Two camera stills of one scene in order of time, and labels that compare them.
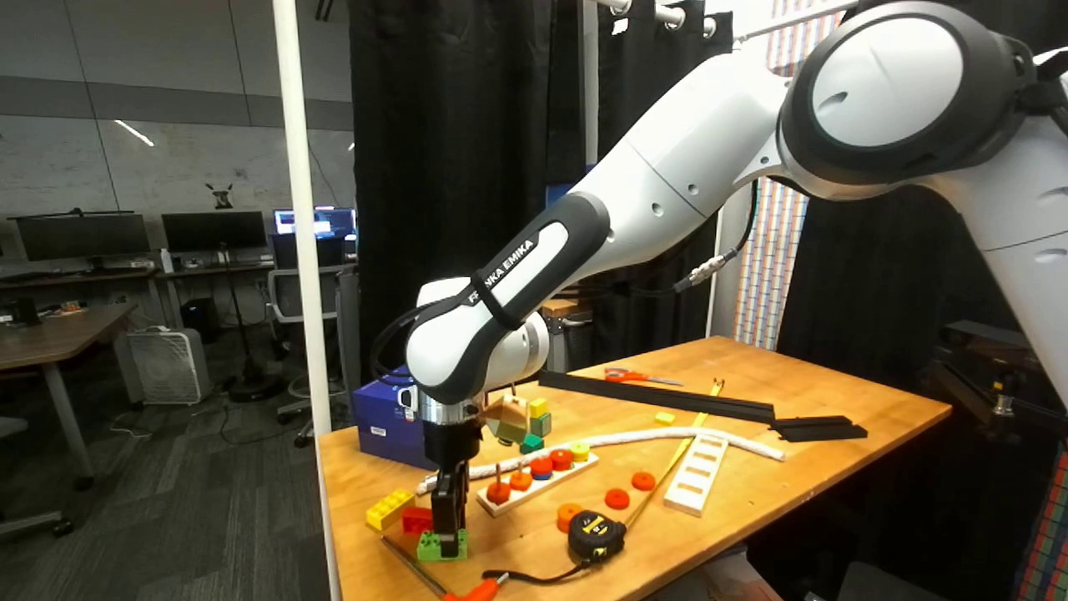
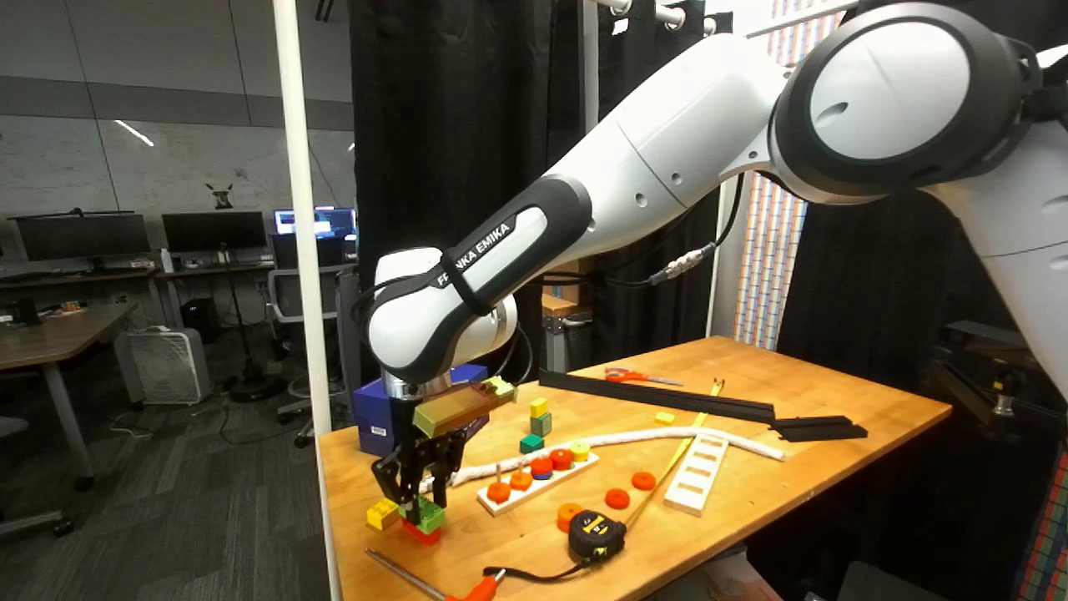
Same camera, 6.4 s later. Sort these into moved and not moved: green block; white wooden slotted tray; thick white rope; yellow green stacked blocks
Moved: green block
Not moved: white wooden slotted tray; thick white rope; yellow green stacked blocks
